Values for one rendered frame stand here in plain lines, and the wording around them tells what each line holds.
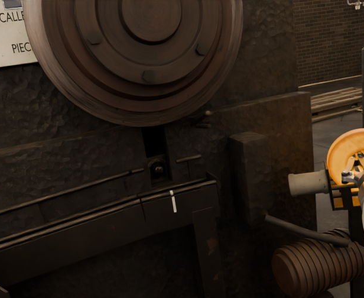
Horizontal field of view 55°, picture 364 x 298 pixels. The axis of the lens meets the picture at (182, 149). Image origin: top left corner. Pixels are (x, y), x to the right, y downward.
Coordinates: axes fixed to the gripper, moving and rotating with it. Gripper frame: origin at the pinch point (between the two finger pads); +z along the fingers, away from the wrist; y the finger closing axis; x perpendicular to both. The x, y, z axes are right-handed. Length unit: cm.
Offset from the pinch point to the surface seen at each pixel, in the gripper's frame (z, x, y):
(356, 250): -4.9, -23.2, -2.6
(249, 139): -1.2, 6.1, -26.0
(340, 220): 106, -79, 5
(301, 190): -2.7, -7.6, -14.4
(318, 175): -1.2, -4.3, -10.3
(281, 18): 24.8, 33.7, -16.8
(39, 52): -25, 35, -62
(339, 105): 401, -81, 37
